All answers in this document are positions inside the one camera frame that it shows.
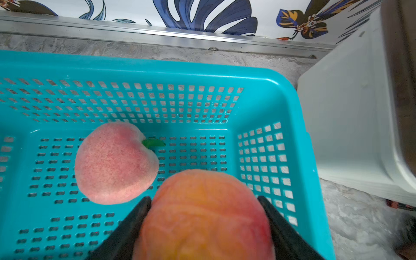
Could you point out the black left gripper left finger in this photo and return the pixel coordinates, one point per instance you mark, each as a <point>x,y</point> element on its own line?
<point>120,243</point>

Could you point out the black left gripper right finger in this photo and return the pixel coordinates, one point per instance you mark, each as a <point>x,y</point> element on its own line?
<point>289,245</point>

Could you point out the pink peach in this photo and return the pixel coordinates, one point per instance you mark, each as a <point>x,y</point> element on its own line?
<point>116,164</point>

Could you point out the yellow red peach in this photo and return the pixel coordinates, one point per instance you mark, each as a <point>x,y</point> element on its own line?
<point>203,215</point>

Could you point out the teal plastic basket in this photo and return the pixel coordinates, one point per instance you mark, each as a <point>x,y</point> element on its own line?
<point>246,122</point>

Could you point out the brown toy figure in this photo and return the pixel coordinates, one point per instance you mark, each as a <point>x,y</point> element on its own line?
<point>401,206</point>

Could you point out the brown white storage box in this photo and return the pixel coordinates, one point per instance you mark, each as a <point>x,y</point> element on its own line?
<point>359,104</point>

